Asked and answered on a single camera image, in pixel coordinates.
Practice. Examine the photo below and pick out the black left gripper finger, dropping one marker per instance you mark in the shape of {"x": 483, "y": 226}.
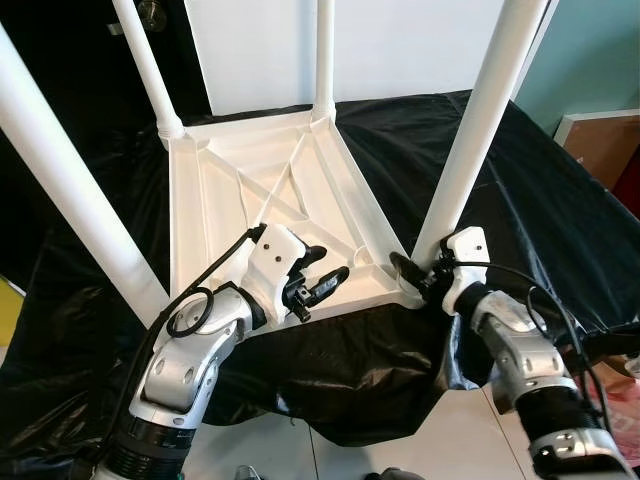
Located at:
{"x": 313, "y": 257}
{"x": 328, "y": 283}

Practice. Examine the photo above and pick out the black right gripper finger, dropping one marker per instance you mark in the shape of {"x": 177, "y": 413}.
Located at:
{"x": 408, "y": 268}

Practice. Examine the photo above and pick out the white plastic table leg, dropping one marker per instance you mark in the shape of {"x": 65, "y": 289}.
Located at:
{"x": 325, "y": 60}
{"x": 145, "y": 70}
{"x": 70, "y": 180}
{"x": 480, "y": 120}

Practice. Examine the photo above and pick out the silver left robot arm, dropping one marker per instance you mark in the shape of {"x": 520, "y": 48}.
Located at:
{"x": 190, "y": 360}

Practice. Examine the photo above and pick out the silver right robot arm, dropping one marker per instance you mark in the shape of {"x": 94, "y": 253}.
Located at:
{"x": 525, "y": 360}

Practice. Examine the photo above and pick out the black plastic table cover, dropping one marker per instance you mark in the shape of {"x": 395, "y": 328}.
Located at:
{"x": 540, "y": 220}

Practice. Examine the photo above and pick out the black left robot foot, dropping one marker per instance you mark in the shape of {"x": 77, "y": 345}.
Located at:
{"x": 248, "y": 473}

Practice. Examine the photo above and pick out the black robot foot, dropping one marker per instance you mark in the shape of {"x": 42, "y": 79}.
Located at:
{"x": 392, "y": 473}
{"x": 248, "y": 473}

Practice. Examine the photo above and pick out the black right robot foot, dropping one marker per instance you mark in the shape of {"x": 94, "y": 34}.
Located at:
{"x": 392, "y": 473}

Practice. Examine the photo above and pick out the dark red cloth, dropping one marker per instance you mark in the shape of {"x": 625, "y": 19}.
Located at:
{"x": 628, "y": 185}

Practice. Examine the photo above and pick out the pink clear plastic bag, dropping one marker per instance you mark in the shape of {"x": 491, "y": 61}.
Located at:
{"x": 615, "y": 410}

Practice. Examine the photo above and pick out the white framed brown board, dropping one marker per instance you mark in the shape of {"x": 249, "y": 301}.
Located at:
{"x": 605, "y": 145}

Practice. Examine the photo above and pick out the yellow plastic object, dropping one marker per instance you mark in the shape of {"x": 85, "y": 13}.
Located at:
{"x": 8, "y": 300}

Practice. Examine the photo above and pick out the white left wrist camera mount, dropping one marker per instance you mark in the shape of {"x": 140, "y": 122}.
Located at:
{"x": 275, "y": 265}

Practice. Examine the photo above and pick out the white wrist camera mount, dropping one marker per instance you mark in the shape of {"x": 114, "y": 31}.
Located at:
{"x": 465, "y": 260}
{"x": 275, "y": 265}

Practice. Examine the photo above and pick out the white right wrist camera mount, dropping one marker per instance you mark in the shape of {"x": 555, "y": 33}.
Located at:
{"x": 465, "y": 260}

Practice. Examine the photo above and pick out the dark grey wall trim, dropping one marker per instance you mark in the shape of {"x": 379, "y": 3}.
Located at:
{"x": 542, "y": 40}

